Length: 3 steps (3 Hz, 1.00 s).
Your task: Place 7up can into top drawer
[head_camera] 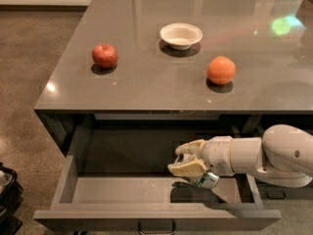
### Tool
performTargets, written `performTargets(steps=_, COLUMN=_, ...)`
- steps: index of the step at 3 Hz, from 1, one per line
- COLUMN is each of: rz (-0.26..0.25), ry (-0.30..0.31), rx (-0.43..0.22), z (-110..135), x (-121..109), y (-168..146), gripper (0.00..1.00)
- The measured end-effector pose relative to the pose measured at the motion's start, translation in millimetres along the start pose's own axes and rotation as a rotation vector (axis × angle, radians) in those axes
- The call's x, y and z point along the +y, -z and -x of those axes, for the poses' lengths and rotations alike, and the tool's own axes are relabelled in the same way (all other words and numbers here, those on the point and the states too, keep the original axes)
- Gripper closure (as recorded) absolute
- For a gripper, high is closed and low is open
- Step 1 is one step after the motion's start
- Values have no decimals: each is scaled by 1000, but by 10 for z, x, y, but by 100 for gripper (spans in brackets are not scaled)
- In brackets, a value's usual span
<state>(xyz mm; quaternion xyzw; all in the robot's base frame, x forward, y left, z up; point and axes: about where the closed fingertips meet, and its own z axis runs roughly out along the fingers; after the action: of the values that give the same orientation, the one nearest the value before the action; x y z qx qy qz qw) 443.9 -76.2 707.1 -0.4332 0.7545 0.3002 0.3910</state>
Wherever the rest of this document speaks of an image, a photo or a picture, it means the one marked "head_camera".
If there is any metal drawer handle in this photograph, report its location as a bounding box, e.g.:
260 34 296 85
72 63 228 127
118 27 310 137
138 219 176 235

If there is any black cart on floor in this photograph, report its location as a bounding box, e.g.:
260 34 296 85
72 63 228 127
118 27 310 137
0 164 22 235

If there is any open grey top drawer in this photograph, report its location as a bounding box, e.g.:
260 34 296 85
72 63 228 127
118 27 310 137
34 116 281 232

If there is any crushed 7up can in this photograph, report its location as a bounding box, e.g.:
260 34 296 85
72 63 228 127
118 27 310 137
189 172 219 189

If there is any red apple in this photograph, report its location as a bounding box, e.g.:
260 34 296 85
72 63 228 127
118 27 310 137
92 43 117 69

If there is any white paper bowl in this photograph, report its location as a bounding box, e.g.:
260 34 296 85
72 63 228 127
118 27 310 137
159 23 202 50

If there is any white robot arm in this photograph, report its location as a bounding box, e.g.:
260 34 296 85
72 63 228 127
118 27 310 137
168 124 313 189

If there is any orange fruit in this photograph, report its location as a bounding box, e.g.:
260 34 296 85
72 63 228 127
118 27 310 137
207 56 236 85

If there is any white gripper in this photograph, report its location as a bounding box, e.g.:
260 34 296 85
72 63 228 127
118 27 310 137
167 136 235 177

